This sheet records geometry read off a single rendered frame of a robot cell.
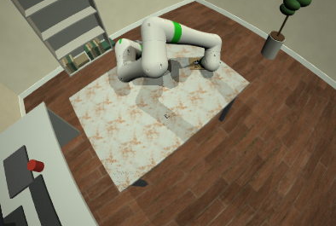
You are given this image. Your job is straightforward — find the tan square mat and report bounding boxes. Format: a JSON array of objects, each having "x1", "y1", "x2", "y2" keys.
[{"x1": 189, "y1": 57, "x2": 205, "y2": 70}]

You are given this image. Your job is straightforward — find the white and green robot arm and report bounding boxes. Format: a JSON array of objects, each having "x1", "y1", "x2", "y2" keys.
[{"x1": 115, "y1": 16, "x2": 222, "y2": 83}]

